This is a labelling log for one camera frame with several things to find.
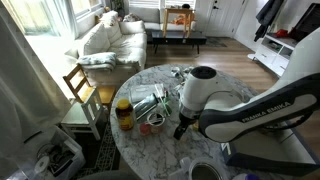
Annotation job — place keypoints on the black coffee table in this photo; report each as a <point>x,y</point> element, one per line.
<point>195,39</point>

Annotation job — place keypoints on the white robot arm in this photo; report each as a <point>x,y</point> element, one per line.
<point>223,114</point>

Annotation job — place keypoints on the wooden chair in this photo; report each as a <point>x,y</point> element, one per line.
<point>80,87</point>

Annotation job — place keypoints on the amber jar yellow lid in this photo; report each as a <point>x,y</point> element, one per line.
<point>124,112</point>

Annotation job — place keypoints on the clear plastic bag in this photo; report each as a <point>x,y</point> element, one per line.
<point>139,92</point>

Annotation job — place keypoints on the white sofa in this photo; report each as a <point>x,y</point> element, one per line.
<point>121,49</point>

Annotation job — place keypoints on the red small cup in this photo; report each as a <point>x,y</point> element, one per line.
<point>145,129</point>

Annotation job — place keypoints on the dark blue cardboard box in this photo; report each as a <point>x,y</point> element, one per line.
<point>283,152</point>

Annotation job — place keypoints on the white small chair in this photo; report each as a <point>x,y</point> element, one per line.
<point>82,117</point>

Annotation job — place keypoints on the crumpled grey white cloth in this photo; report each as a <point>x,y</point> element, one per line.
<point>181,74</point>

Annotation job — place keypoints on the white bottle blue cap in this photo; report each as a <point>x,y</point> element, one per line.
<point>244,176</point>

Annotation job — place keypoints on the folded grey blanket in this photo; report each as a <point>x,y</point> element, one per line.
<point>97,60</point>

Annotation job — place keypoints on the clear tape roll cup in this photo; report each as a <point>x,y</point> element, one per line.
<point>156,121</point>

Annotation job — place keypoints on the hanging dark jacket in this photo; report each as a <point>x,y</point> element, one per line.
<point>266,16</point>

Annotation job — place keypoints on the clear plastic storage bin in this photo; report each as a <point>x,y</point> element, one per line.
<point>50,155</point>

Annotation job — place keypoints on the wooden stool on table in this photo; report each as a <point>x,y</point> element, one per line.
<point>184,16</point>

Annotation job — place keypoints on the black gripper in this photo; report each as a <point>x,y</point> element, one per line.
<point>185,122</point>

